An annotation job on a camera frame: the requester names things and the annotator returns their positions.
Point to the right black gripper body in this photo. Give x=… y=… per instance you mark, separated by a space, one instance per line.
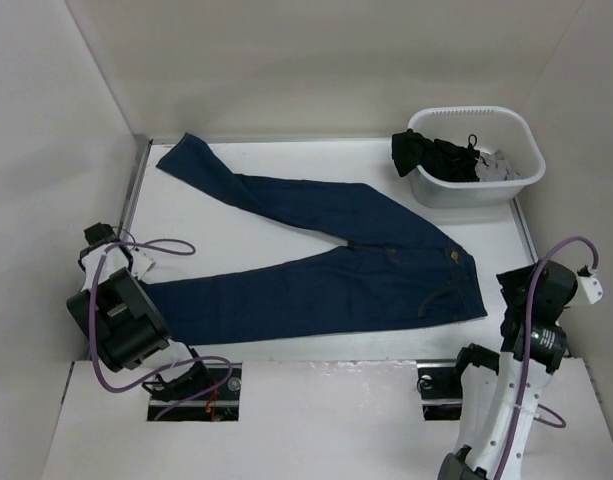
x=512 y=285

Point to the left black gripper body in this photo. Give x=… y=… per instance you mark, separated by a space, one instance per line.
x=130 y=265

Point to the dark blue denim trousers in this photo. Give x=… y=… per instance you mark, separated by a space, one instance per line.
x=393 y=271

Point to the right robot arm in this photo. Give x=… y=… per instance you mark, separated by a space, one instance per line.
x=501 y=390

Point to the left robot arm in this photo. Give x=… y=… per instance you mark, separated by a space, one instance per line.
x=130 y=342

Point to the grey white garment in basket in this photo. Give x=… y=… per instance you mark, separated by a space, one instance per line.
x=494 y=167

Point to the white plastic laundry basket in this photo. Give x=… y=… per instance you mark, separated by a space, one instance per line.
x=507 y=158

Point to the black garment in basket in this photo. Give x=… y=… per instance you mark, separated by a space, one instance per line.
x=441 y=159

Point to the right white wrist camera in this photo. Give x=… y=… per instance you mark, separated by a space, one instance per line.
x=590 y=290

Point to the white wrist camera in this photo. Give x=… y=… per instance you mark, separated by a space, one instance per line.
x=590 y=290
x=141 y=264

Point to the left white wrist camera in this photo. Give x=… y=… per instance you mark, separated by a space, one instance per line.
x=141 y=264

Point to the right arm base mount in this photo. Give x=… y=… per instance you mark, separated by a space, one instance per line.
x=440 y=381

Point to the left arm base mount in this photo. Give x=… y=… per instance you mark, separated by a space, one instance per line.
x=209 y=392

